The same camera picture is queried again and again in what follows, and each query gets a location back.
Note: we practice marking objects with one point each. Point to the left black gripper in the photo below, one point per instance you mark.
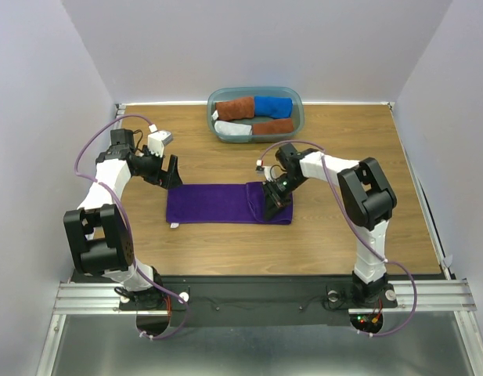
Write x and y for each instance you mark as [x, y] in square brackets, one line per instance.
[166, 179]

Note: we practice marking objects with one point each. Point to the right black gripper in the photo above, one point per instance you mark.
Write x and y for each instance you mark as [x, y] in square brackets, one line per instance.
[273, 200]

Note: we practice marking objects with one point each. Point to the purple towel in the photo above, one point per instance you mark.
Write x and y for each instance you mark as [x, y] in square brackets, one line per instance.
[222, 203]

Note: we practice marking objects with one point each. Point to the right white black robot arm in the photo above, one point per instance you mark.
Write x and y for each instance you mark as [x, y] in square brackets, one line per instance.
[363, 194]

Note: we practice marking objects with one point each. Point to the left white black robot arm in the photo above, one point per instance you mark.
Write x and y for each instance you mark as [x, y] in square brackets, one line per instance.
[98, 231]

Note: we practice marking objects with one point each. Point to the white rolled towel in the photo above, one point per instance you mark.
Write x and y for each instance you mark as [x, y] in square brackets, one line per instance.
[228, 128]

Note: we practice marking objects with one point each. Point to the lower brown rolled towel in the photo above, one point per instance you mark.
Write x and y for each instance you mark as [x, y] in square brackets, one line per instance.
[273, 127]

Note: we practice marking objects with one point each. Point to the brown rolled towel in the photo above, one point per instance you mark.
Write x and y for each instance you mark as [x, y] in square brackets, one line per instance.
[273, 127]
[235, 109]

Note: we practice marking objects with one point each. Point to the teal plastic bin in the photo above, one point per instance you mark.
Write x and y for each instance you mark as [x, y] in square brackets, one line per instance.
[226, 94]

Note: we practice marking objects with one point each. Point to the upper brown rolled towel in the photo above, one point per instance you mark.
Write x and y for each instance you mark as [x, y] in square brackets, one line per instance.
[235, 109]

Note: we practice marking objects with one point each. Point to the blue rolled towel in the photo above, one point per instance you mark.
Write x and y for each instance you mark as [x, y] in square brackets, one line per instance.
[273, 107]

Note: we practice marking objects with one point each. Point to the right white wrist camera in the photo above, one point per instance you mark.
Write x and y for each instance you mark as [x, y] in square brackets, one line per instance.
[268, 171]

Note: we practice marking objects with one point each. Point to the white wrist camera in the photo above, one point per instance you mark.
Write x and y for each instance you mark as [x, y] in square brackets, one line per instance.
[157, 140]
[268, 171]

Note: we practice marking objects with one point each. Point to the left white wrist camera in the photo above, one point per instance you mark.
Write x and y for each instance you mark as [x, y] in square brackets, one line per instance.
[157, 140]

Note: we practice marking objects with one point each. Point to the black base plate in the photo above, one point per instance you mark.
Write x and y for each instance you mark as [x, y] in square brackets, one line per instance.
[237, 301]

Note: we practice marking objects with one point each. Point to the aluminium frame rail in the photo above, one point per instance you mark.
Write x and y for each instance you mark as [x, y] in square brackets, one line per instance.
[425, 334]

